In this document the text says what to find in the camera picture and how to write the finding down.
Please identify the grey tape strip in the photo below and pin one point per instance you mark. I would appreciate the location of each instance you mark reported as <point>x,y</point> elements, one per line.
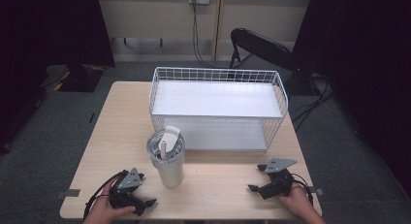
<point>68,193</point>
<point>318,191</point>

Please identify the white tumbler cup with straw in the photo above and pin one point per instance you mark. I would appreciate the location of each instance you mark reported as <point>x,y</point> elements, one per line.
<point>167,159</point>

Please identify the person's right hand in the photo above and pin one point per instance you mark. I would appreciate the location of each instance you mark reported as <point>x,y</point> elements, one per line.
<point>299,203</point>

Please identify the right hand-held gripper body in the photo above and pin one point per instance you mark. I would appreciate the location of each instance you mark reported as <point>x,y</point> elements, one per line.
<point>277,182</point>

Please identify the person's left hand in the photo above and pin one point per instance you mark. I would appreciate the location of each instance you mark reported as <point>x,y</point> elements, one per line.
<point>105,209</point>

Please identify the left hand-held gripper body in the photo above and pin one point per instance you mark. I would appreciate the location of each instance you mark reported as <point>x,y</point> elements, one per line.
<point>128,182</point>

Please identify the black folding chair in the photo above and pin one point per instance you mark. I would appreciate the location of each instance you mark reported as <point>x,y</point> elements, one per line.
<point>260,46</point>

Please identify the dark stand base yellow tape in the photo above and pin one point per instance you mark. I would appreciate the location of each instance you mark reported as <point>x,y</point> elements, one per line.
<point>76,77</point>

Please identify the black curtain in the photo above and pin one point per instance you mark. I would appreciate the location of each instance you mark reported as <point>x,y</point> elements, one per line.
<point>362,72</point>
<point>48,39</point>

